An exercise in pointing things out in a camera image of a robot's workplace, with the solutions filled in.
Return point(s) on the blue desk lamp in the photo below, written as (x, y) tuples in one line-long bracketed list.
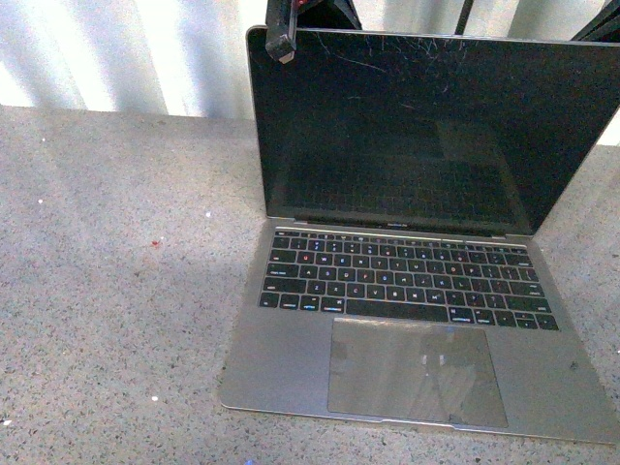
[(464, 14)]

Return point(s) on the grey laptop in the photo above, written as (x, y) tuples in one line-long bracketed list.
[(396, 279)]

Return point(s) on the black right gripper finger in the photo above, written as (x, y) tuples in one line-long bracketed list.
[(604, 27)]

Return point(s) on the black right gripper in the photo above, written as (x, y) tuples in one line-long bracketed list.
[(281, 17)]

